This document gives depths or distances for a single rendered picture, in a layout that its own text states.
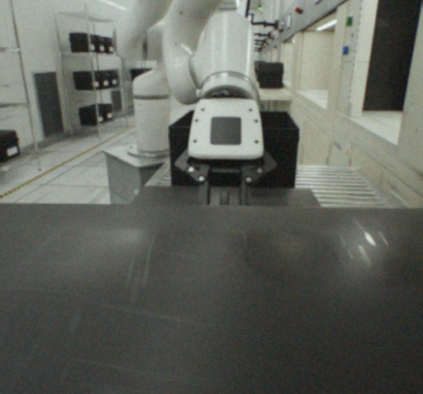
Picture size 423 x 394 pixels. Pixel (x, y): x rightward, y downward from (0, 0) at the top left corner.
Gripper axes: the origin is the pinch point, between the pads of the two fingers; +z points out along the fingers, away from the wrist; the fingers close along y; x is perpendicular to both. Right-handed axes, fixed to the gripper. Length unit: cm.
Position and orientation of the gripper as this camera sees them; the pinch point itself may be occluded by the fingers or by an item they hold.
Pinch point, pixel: (224, 201)
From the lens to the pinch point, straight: 45.3
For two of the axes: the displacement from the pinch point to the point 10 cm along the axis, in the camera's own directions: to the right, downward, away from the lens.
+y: 10.0, 0.2, -0.5
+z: -0.4, 8.9, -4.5
